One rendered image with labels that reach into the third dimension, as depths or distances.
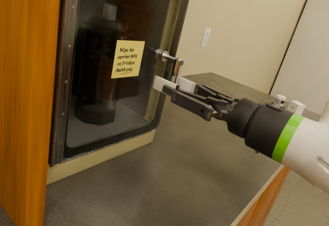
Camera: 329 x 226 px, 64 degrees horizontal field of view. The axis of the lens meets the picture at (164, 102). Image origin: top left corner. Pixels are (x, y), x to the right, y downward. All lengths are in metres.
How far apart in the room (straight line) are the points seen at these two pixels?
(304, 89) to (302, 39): 0.56
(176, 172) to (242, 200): 0.16
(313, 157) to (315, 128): 0.05
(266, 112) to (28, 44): 0.38
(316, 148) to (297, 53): 2.97
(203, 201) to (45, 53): 0.44
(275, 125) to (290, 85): 2.97
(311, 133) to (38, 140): 0.41
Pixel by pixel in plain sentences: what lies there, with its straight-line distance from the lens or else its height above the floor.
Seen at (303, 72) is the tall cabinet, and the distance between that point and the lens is 3.41.
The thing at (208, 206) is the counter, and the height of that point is 0.94.
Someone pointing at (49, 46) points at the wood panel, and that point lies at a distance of 0.35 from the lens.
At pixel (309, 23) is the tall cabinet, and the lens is 3.41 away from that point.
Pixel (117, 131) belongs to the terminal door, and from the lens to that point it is 0.61.
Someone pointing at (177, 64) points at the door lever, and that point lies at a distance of 0.60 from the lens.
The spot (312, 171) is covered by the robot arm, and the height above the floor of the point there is 1.13.
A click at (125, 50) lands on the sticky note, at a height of 1.21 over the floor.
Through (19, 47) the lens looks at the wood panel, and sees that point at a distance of 0.37.
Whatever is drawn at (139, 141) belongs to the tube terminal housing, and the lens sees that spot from 0.72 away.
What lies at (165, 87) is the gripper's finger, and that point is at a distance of 0.57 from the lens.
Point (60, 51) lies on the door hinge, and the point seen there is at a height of 1.21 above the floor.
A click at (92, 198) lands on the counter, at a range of 0.56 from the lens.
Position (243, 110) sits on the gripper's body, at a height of 1.17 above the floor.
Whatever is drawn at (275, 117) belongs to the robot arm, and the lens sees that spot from 0.49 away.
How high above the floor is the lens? 1.32
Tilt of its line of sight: 21 degrees down
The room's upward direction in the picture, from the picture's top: 14 degrees clockwise
